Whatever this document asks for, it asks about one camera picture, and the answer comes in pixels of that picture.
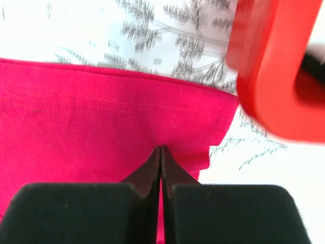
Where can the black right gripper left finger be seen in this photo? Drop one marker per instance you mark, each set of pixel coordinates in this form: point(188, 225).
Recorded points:
point(124, 212)

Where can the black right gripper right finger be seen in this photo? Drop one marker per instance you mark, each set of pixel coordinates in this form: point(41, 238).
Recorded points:
point(197, 213)

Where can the crimson red t shirt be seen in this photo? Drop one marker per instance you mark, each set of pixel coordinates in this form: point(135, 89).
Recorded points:
point(72, 124)

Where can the floral patterned table mat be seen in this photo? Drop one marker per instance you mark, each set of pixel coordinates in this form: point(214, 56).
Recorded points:
point(183, 40)

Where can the red plastic tray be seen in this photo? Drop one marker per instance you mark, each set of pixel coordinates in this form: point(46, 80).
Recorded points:
point(267, 46)

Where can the black white striped shirt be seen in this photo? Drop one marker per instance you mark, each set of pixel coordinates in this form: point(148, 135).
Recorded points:
point(313, 61)

